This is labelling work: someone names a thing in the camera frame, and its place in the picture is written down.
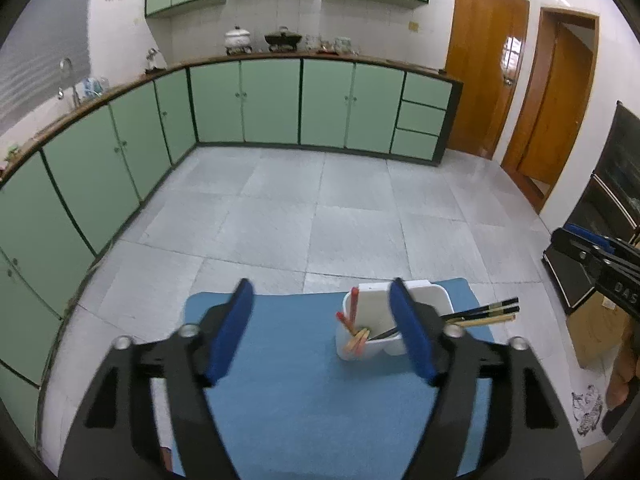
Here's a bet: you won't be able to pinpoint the closed wooden door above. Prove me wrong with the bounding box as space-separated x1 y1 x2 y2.
445 0 529 158

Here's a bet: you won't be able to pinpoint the patterned ceramic jar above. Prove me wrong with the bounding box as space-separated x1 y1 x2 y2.
333 37 352 55

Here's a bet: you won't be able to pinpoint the white twin utensil holder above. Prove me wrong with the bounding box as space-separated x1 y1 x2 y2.
335 280 454 361

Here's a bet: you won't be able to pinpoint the white enamel pot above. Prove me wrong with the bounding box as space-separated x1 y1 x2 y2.
224 26 253 55

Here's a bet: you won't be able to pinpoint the grey window blind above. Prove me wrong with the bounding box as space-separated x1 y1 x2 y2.
1 0 91 131

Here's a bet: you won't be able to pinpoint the chrome kitchen faucet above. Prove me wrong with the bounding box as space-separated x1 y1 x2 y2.
58 58 80 110

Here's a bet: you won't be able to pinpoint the open wooden door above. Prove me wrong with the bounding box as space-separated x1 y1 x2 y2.
502 8 599 211

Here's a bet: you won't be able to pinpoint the black wok with lid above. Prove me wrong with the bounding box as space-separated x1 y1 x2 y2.
264 26 303 52

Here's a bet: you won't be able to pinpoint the brown cardboard box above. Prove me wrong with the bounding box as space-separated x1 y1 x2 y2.
566 292 629 368

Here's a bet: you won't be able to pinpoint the person's right hand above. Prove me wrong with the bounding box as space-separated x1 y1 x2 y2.
605 324 639 410

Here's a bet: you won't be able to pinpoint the green lower kitchen cabinets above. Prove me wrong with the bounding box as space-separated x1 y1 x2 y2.
1 54 461 443

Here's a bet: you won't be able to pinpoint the blue table cloth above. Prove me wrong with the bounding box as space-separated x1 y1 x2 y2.
169 276 497 480

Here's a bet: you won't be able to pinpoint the silver kettle on counter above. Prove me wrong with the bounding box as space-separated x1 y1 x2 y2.
144 48 166 75

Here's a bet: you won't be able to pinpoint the tan wooden chopstick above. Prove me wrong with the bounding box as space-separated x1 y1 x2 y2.
452 313 516 327

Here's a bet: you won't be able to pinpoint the black glass disinfection cabinet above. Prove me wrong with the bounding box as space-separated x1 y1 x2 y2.
542 102 640 314

